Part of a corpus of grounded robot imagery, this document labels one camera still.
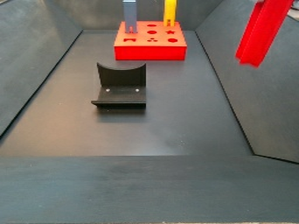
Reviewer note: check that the red star peg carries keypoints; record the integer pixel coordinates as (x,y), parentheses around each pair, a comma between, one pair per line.
(263,25)

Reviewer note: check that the red shape sorter board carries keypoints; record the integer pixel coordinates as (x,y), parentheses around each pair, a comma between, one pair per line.
(157,42)

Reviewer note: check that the black curved holder stand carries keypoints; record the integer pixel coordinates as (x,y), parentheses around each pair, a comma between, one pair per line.
(122,87)

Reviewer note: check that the yellow peg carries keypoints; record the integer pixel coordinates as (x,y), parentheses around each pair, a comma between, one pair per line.
(169,12)

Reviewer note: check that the blue-grey peg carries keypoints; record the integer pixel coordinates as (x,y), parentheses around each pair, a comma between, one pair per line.
(130,15)

